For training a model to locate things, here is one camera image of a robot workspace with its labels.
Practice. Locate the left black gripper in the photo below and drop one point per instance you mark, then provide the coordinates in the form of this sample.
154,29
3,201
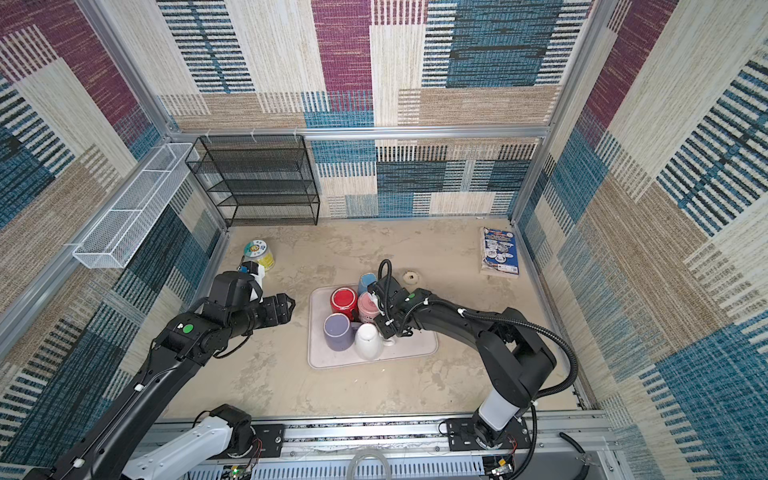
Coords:
284,314

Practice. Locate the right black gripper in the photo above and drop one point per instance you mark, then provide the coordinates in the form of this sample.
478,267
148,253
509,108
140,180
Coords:
387,330

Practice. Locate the pink ghost pattern mug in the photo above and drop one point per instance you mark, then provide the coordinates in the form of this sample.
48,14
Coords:
367,308

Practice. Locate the blue mug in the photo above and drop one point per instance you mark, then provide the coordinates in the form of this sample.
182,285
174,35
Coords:
364,281

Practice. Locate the red mug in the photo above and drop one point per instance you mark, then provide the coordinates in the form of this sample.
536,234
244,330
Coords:
343,300

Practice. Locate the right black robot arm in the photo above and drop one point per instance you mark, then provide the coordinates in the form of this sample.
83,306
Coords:
523,361

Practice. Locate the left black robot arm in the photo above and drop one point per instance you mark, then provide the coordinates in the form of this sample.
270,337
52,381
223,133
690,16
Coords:
234,308

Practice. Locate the white mug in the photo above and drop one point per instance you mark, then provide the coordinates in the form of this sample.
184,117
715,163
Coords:
369,343

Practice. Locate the purple mug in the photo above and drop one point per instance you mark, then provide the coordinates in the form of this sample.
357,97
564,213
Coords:
338,332

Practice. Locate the white plastic tray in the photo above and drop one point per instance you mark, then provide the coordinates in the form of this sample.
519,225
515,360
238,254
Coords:
320,356

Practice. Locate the yellow green labelled can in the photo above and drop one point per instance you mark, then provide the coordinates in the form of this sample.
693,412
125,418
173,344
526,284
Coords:
258,251

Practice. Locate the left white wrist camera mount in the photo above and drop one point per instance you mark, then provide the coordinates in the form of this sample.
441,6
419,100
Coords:
257,273

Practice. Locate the black wire shelf rack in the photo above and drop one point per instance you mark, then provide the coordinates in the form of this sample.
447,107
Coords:
257,180

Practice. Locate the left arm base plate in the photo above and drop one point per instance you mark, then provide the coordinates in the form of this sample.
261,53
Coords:
267,440

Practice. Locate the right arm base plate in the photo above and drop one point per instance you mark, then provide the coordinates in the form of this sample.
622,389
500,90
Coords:
472,433

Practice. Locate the white mesh wall basket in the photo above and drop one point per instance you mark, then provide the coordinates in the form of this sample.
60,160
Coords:
113,241

